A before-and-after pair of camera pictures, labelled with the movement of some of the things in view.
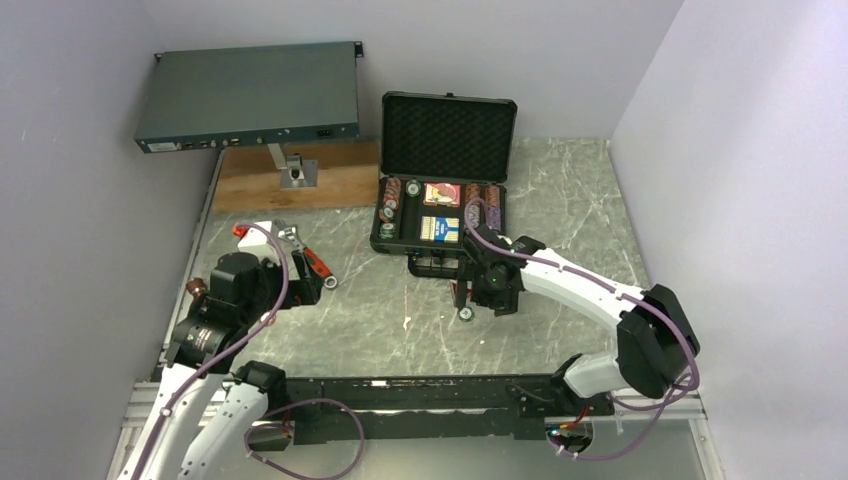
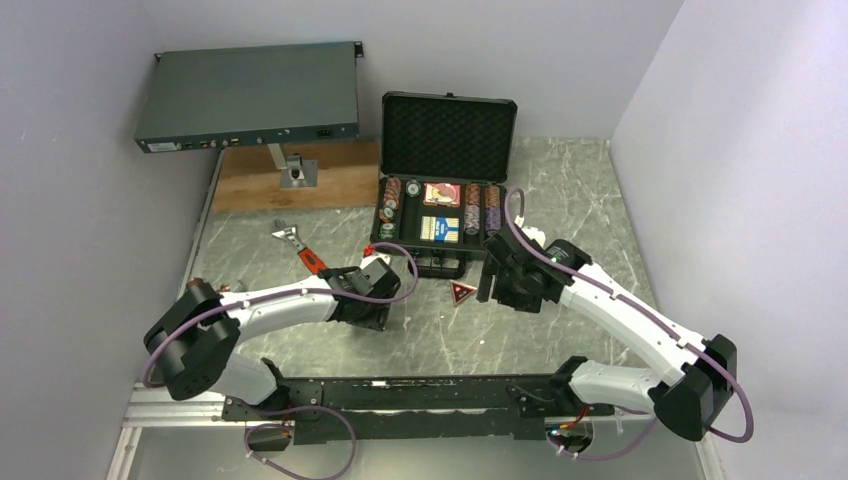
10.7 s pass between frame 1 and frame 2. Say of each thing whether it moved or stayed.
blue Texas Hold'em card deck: stayed
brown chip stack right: stayed
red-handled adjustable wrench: stayed
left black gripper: moved
